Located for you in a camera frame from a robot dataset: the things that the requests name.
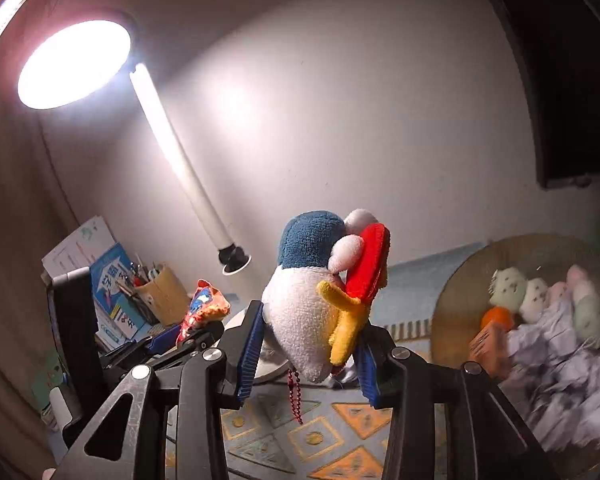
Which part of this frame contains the patterned woven table mat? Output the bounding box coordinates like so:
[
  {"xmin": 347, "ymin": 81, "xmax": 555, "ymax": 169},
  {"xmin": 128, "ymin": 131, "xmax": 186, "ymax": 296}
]
[{"xmin": 165, "ymin": 242, "xmax": 491, "ymax": 480}]

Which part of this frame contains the bamboo pen holder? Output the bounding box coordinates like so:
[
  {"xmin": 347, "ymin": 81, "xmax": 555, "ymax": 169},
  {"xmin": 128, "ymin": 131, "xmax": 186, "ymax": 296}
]
[{"xmin": 135, "ymin": 264, "xmax": 191, "ymax": 328}]

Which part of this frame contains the green white pink dango plush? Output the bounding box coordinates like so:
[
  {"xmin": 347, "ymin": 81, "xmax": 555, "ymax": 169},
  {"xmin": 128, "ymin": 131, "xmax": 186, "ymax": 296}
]
[
  {"xmin": 489, "ymin": 266, "xmax": 568, "ymax": 325},
  {"xmin": 566, "ymin": 264, "xmax": 600, "ymax": 348}
]

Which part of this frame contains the pink card box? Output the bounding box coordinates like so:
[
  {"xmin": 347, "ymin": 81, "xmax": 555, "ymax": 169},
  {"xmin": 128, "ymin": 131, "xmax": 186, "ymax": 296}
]
[{"xmin": 469, "ymin": 321, "xmax": 513, "ymax": 378}]

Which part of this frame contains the mandarin orange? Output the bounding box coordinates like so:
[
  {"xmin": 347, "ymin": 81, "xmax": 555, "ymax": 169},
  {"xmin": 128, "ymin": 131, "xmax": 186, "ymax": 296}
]
[{"xmin": 480, "ymin": 306, "xmax": 516, "ymax": 333}]

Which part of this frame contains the stack of study books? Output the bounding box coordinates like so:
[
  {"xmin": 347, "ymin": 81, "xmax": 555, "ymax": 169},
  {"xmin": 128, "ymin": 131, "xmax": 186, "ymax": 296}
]
[{"xmin": 41, "ymin": 216, "xmax": 117, "ymax": 281}]

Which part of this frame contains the blue cover workbook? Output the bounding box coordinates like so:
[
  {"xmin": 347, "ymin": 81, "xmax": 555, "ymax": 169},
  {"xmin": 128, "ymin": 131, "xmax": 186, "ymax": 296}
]
[{"xmin": 90, "ymin": 243, "xmax": 141, "ymax": 341}]

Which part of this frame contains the dark monitor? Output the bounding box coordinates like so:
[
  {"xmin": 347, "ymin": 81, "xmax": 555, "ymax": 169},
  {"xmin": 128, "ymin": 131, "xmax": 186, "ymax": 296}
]
[{"xmin": 470, "ymin": 0, "xmax": 600, "ymax": 191}]

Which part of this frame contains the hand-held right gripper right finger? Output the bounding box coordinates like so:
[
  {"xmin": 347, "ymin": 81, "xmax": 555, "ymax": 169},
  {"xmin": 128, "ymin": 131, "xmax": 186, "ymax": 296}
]
[{"xmin": 352, "ymin": 326, "xmax": 556, "ymax": 480}]

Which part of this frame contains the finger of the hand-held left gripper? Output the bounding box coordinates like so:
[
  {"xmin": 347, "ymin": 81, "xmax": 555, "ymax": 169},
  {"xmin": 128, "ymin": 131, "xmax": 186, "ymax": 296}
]
[
  {"xmin": 150, "ymin": 320, "xmax": 227, "ymax": 368},
  {"xmin": 100, "ymin": 325, "xmax": 183, "ymax": 368}
]

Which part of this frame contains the red snack packet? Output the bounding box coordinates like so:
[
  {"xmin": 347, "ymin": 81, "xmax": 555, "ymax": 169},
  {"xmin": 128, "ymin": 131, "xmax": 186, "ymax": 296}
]
[{"xmin": 176, "ymin": 280, "xmax": 232, "ymax": 346}]

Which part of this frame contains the bunch of pens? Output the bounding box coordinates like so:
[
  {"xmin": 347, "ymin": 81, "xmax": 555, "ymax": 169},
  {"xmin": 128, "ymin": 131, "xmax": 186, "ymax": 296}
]
[{"xmin": 115, "ymin": 255, "xmax": 163, "ymax": 301}]

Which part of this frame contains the white plush toy red bow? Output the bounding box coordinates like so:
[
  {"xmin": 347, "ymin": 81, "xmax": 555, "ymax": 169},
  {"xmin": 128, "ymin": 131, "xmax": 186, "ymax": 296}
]
[{"xmin": 261, "ymin": 208, "xmax": 392, "ymax": 426}]

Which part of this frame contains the white desk lamp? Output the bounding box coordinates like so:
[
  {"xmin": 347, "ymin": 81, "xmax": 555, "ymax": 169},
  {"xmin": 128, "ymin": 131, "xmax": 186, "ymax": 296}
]
[{"xmin": 17, "ymin": 20, "xmax": 291, "ymax": 386}]

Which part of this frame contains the pile of papers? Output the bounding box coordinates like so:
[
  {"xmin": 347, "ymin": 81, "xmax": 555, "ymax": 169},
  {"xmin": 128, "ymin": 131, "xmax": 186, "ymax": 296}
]
[{"xmin": 500, "ymin": 305, "xmax": 600, "ymax": 456}]

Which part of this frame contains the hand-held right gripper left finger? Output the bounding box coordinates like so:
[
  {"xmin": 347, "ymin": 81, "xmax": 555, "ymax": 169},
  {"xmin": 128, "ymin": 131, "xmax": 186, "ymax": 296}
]
[{"xmin": 62, "ymin": 300, "xmax": 266, "ymax": 480}]

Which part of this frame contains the black mesh pen holder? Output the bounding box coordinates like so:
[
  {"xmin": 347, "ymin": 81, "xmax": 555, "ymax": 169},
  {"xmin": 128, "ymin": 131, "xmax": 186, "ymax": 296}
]
[{"xmin": 117, "ymin": 285, "xmax": 160, "ymax": 327}]

